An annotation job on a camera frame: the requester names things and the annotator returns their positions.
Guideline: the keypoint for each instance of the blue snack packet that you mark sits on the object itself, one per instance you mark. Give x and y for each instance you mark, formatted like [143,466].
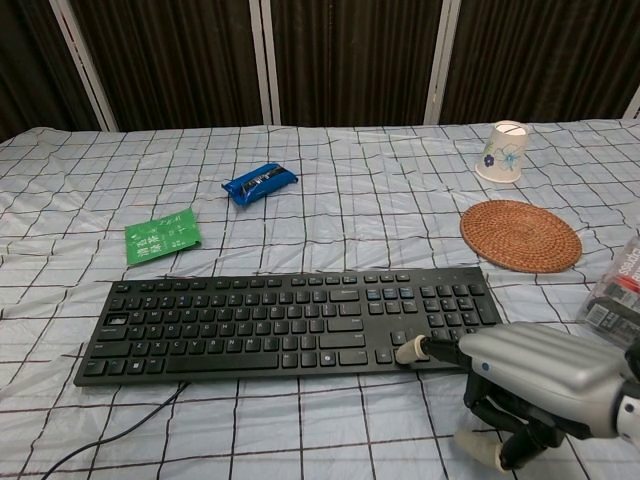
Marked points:
[260,182]

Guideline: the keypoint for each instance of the black keyboard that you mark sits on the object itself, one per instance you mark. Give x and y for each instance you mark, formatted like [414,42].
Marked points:
[250,325]

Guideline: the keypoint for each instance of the dark ribbed partition panel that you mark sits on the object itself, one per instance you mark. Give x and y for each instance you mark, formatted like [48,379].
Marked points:
[175,60]
[35,65]
[350,60]
[540,55]

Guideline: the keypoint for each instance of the light blue checked tablecloth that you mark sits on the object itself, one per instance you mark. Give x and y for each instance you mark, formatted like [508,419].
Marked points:
[350,225]

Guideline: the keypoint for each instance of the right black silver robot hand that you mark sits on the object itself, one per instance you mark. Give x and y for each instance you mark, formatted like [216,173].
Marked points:
[540,365]

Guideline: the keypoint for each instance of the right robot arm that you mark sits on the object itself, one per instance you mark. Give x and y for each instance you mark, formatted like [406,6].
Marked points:
[631,410]

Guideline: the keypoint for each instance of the clear box with red contents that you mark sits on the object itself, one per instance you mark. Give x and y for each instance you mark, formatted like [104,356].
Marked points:
[615,300]

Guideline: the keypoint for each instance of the round woven brown coaster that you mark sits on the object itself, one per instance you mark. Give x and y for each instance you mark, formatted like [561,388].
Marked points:
[520,235]

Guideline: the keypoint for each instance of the white partition frame post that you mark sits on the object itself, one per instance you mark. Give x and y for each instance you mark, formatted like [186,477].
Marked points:
[635,107]
[86,70]
[272,100]
[442,60]

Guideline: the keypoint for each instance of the green tea packet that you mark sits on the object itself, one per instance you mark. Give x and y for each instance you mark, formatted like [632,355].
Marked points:
[160,237]

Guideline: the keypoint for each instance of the white floral paper cup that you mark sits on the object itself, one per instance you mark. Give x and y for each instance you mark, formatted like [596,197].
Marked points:
[502,155]

